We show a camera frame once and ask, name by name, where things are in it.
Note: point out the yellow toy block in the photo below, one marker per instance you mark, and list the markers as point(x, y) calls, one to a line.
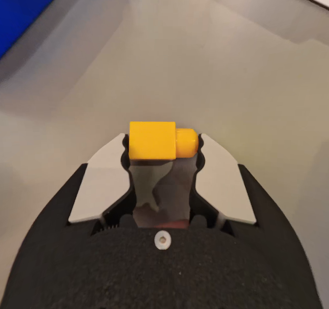
point(151, 142)

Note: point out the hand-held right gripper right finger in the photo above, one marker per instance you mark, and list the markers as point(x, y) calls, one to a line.
point(223, 185)

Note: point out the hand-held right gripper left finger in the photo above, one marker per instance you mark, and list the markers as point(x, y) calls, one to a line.
point(102, 185)

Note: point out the blue plastic storage bin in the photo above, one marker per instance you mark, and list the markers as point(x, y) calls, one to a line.
point(20, 5)

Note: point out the grey desk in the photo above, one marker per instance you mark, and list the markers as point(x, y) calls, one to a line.
point(205, 70)

